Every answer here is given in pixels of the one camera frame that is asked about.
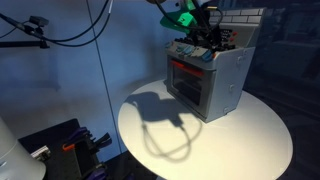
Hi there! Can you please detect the dark purple clamp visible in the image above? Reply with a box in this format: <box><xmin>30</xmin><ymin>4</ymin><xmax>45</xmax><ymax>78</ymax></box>
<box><xmin>82</xmin><ymin>163</ymin><xmax>108</xmax><ymax>180</ymax></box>

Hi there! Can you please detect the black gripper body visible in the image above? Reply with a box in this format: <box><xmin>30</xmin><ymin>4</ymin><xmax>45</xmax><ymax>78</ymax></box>
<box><xmin>187</xmin><ymin>5</ymin><xmax>223</xmax><ymax>46</ymax></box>

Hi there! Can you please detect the red oven door handle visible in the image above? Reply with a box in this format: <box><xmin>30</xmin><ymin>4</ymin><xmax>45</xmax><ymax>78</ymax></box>
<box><xmin>171</xmin><ymin>59</ymin><xmax>205</xmax><ymax>77</ymax></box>

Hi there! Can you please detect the blue clamp with orange tip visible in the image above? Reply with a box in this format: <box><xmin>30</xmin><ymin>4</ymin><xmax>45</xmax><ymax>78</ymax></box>
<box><xmin>61</xmin><ymin>126</ymin><xmax>92</xmax><ymax>152</ymax></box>

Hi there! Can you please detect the blue oven knob with red mark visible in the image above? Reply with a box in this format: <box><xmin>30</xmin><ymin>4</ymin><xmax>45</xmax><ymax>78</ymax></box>
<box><xmin>201</xmin><ymin>49</ymin><xmax>215</xmax><ymax>63</ymax></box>

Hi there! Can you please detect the black equipment with orange part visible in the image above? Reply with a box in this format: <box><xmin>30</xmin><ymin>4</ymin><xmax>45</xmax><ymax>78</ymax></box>
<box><xmin>18</xmin><ymin>118</ymin><xmax>108</xmax><ymax>180</ymax></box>

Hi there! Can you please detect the silver aluminium rail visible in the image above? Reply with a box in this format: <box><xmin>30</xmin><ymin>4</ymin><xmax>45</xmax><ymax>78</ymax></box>
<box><xmin>30</xmin><ymin>145</ymin><xmax>52</xmax><ymax>161</ymax></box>

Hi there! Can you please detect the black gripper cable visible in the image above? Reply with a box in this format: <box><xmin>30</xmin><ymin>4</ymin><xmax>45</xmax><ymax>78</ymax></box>
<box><xmin>153</xmin><ymin>0</ymin><xmax>214</xmax><ymax>34</ymax></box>

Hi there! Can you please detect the white round table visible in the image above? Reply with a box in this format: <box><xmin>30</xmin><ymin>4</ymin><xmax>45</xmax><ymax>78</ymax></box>
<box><xmin>117</xmin><ymin>79</ymin><xmax>294</xmax><ymax>180</ymax></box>

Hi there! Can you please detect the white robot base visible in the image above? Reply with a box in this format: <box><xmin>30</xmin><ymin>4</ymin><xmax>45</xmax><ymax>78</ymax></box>
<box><xmin>0</xmin><ymin>116</ymin><xmax>47</xmax><ymax>180</ymax></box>

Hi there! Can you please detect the grey toy oven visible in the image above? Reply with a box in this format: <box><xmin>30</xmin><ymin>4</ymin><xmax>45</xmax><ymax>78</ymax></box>
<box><xmin>164</xmin><ymin>7</ymin><xmax>268</xmax><ymax>124</ymax></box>

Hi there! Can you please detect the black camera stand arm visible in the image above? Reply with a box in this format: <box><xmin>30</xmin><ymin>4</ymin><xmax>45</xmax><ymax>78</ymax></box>
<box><xmin>0</xmin><ymin>12</ymin><xmax>51</xmax><ymax>50</ymax></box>

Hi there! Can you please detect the black hanging cable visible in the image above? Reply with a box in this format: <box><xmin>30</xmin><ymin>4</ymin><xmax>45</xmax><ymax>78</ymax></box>
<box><xmin>0</xmin><ymin>0</ymin><xmax>115</xmax><ymax>48</ymax></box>
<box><xmin>39</xmin><ymin>0</ymin><xmax>112</xmax><ymax>44</ymax></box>

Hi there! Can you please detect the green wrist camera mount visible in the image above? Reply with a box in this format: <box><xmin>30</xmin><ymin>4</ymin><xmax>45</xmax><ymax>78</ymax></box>
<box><xmin>159</xmin><ymin>0</ymin><xmax>198</xmax><ymax>35</ymax></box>

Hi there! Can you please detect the black camera on stand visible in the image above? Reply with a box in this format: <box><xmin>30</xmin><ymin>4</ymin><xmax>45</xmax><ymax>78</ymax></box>
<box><xmin>28</xmin><ymin>15</ymin><xmax>50</xmax><ymax>27</ymax></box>

